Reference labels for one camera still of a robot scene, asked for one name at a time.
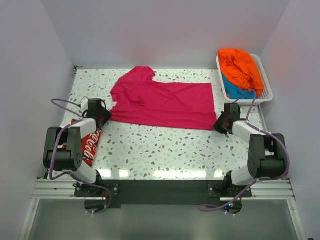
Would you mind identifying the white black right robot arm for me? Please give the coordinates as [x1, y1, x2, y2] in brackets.
[213, 103, 290, 197]

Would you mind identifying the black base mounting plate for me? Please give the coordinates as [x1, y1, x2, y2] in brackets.
[73, 180, 253, 214]

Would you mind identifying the orange t shirt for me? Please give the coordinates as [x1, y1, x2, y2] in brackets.
[218, 48, 265, 97]

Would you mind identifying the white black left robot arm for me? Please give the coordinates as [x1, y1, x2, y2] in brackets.
[43, 98, 112, 196]

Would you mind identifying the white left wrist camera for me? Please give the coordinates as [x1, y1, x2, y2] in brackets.
[79, 97, 89, 110]

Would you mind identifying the folded white red t shirt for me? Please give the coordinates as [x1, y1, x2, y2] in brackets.
[59, 118, 102, 168]

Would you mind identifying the white plastic basket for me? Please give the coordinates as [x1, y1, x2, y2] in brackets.
[216, 54, 274, 106]

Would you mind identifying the aluminium rail frame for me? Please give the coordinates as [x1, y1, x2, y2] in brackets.
[18, 154, 301, 240]

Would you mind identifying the blue t shirt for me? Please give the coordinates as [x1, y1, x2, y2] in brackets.
[222, 74, 254, 100]

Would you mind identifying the magenta t shirt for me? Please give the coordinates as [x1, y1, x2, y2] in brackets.
[110, 66, 217, 131]

